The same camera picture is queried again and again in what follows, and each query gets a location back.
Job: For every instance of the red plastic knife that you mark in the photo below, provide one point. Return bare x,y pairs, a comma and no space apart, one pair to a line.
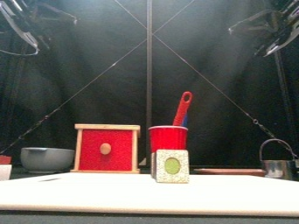
180,112

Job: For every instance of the red plastic cup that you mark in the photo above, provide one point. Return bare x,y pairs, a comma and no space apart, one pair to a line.
166,138

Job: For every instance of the pink rectangular tray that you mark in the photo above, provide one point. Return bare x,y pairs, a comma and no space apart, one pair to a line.
229,172

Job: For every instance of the grey bowl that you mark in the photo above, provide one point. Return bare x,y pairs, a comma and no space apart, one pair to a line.
46,160

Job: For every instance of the wooden box with red drawer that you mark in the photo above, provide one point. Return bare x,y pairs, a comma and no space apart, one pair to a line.
93,157

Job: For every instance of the red topped white toy block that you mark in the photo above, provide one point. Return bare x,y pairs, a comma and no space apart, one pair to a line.
4,172

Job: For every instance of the white cutting board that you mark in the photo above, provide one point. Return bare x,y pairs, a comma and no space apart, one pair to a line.
116,195

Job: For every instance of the vertical black frame pole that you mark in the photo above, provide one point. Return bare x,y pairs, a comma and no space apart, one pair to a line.
148,73

